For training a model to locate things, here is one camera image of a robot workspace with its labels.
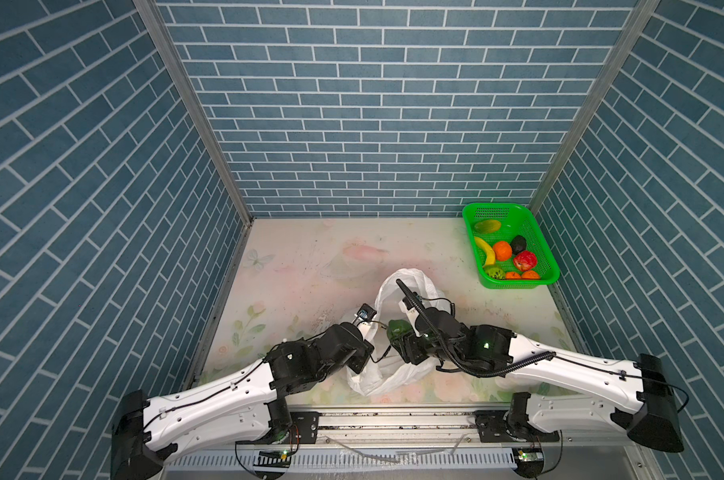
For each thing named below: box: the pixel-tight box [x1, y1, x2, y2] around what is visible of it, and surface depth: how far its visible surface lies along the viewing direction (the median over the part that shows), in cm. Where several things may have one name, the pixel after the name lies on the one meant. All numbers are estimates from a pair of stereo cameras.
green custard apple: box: [486, 267, 506, 281], surface depth 98 cm
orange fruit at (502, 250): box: [494, 241, 513, 262], surface depth 106 cm
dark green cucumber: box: [387, 319, 413, 342], surface depth 73 cm
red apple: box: [514, 250, 537, 272], surface depth 104 cm
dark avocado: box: [510, 235, 527, 256], surface depth 109 cm
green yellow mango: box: [474, 220, 501, 233], surface depth 117 cm
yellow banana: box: [474, 236, 496, 268], surface depth 109 cm
